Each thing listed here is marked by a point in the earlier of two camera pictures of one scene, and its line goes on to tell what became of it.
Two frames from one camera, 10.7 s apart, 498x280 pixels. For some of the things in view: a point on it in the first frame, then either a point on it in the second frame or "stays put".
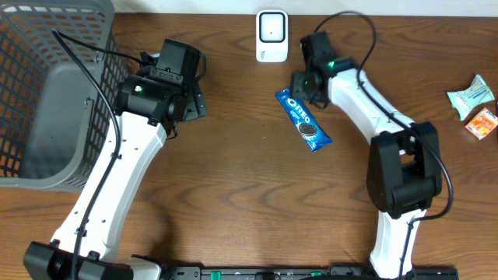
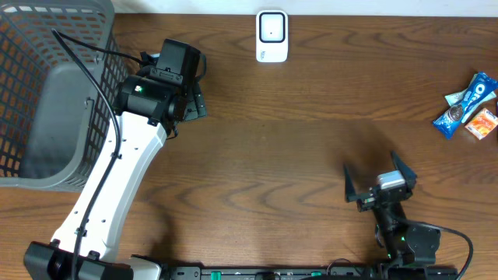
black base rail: (302, 273) stays put
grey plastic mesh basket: (54, 114) stays put
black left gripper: (198, 103) stays put
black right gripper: (300, 86) to (373, 198)
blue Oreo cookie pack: (303, 120) to (482, 85)
